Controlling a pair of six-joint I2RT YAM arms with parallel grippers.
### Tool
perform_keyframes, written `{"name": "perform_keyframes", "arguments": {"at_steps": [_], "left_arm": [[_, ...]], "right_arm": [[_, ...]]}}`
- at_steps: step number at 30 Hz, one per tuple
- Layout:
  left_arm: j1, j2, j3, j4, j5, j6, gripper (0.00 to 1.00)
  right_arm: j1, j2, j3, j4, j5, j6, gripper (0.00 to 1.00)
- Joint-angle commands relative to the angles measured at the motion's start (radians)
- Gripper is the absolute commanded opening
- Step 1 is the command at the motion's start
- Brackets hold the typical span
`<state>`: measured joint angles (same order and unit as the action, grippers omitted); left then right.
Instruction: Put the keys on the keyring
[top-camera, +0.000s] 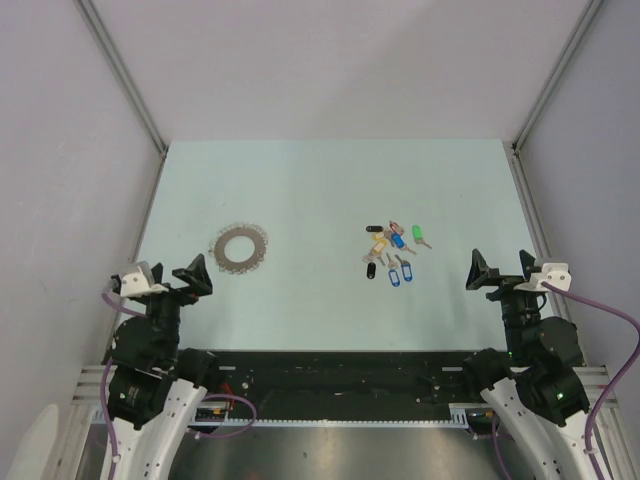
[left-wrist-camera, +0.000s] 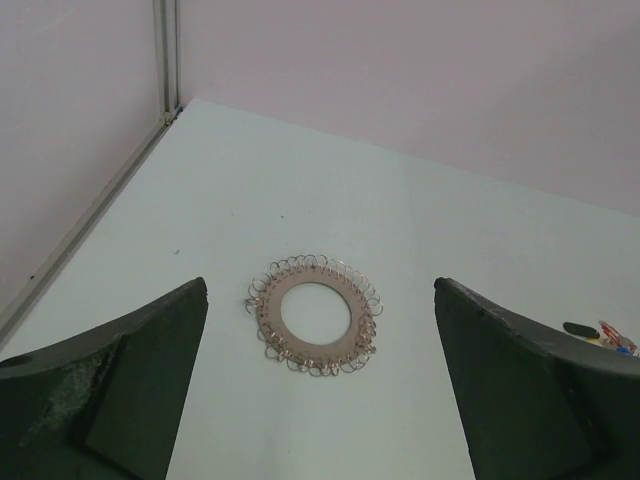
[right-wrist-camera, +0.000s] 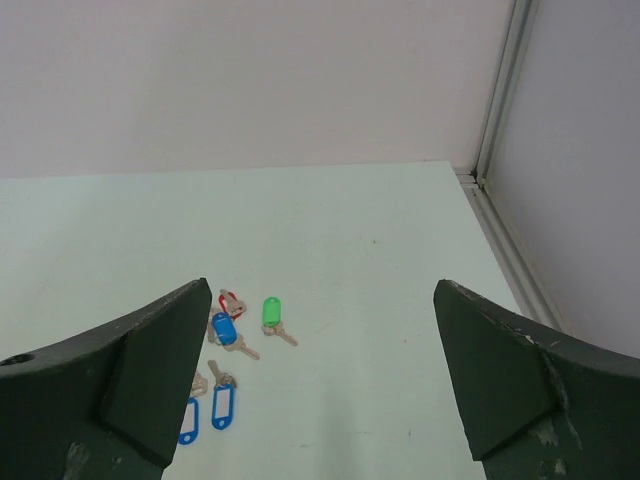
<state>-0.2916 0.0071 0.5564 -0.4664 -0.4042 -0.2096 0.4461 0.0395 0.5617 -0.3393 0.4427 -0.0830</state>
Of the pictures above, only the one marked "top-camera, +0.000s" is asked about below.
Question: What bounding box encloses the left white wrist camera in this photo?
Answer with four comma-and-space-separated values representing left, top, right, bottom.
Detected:
110, 261, 169, 299

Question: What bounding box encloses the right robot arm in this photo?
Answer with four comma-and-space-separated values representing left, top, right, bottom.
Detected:
461, 250, 611, 479

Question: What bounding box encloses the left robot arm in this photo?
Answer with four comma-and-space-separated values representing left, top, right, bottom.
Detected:
100, 255, 221, 479

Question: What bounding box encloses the round metal keyring disc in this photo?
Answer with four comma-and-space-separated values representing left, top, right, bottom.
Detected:
208, 223, 268, 275

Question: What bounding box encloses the yellow tag key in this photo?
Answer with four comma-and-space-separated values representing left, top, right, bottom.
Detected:
362, 239, 387, 263
372, 230, 392, 243

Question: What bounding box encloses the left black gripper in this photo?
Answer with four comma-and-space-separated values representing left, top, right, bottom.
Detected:
142, 252, 211, 362

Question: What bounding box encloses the green tag key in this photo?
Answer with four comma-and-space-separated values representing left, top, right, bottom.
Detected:
412, 225, 432, 249

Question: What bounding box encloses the white slotted cable duct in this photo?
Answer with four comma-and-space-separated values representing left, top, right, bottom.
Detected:
91, 408, 469, 430

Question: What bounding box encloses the black tag key lower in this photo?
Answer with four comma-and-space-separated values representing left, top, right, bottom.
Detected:
366, 257, 384, 280

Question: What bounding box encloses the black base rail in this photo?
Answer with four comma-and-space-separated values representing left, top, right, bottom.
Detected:
216, 351, 482, 423

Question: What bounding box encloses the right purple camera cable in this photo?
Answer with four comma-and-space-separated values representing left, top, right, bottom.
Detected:
489, 282, 640, 480

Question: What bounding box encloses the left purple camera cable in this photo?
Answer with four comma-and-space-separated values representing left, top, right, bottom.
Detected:
99, 292, 259, 480

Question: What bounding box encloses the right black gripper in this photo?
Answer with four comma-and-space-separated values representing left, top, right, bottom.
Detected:
464, 248, 542, 360

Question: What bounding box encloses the aluminium frame post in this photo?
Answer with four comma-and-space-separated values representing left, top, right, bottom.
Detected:
510, 0, 606, 156
74, 0, 169, 159

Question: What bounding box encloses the left aluminium frame post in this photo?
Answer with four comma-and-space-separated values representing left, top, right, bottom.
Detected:
74, 0, 169, 159

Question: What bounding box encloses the yellow tag key upper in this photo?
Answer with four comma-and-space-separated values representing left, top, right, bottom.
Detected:
372, 230, 392, 243

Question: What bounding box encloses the yellow tag key lower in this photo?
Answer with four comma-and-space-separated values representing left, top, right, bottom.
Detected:
362, 239, 387, 263

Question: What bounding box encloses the purple camera cable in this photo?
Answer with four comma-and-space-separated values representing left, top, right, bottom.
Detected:
489, 282, 640, 480
99, 292, 259, 480

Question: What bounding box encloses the right aluminium frame post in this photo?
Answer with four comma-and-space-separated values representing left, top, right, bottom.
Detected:
510, 0, 606, 156

